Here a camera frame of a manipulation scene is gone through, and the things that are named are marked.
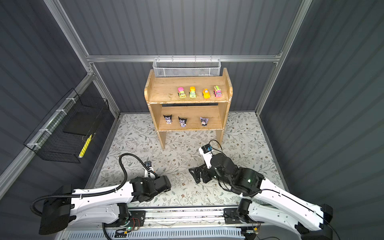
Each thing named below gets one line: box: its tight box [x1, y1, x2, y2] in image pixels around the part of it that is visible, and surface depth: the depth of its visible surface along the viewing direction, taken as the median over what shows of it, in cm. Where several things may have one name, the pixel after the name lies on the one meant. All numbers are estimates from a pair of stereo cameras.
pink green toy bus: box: [213, 85, 223, 98], surface depth 69 cm
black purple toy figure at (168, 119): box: [163, 114, 173, 125], surface depth 85 cm
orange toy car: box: [202, 88, 211, 99], surface depth 69 cm
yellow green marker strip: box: [78, 134, 93, 159], surface depth 70 cm
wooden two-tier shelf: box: [144, 68, 233, 150], surface depth 78 cm
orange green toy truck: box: [189, 86, 197, 98], surface depth 69 cm
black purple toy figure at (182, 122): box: [178, 116, 187, 128], surface depth 82 cm
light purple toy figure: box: [200, 116, 209, 127], surface depth 83 cm
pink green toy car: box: [177, 87, 187, 99], surface depth 69 cm
